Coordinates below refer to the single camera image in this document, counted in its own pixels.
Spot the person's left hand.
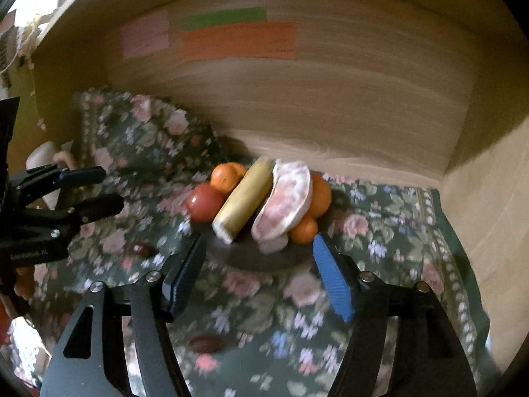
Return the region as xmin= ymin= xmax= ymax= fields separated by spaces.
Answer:
xmin=14 ymin=267 xmax=37 ymax=300

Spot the pink mug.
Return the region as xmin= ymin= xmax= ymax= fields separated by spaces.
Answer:
xmin=25 ymin=141 xmax=77 ymax=209

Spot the pink raw meat slice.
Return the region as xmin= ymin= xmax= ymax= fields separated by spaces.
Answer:
xmin=251 ymin=159 xmax=312 ymax=243

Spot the floral tablecloth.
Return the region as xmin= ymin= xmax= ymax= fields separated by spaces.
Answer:
xmin=25 ymin=87 xmax=492 ymax=397

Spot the green sticky note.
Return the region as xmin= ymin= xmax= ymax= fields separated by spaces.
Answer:
xmin=182 ymin=7 xmax=268 ymax=31

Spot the small mandarin orange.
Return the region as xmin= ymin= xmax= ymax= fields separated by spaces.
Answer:
xmin=288 ymin=215 xmax=319 ymax=244

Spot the dark round plate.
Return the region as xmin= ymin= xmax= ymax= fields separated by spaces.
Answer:
xmin=194 ymin=215 xmax=321 ymax=273

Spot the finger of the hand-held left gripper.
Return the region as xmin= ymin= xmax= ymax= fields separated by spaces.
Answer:
xmin=10 ymin=164 xmax=107 ymax=199
xmin=12 ymin=194 xmax=125 ymax=236

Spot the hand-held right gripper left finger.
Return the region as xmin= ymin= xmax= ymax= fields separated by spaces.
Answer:
xmin=39 ymin=234 xmax=207 ymax=397

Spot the yellow corn cob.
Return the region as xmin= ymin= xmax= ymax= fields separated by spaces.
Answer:
xmin=212 ymin=157 xmax=275 ymax=244

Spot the medium orange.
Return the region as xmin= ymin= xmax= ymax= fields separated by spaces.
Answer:
xmin=210 ymin=162 xmax=249 ymax=194

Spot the pink sticky note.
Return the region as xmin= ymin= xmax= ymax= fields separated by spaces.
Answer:
xmin=120 ymin=9 xmax=171 ymax=59

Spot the red tomato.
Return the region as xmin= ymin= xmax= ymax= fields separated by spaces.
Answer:
xmin=185 ymin=184 xmax=226 ymax=222

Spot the wooden desk hutch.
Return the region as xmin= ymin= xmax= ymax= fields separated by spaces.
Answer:
xmin=8 ymin=0 xmax=529 ymax=377

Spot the large orange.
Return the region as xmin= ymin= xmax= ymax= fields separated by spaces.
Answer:
xmin=308 ymin=172 xmax=332 ymax=218

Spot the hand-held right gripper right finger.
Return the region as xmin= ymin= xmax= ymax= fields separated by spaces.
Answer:
xmin=313 ymin=234 xmax=476 ymax=397

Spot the orange sticky note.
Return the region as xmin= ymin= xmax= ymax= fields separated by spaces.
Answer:
xmin=181 ymin=22 xmax=297 ymax=62

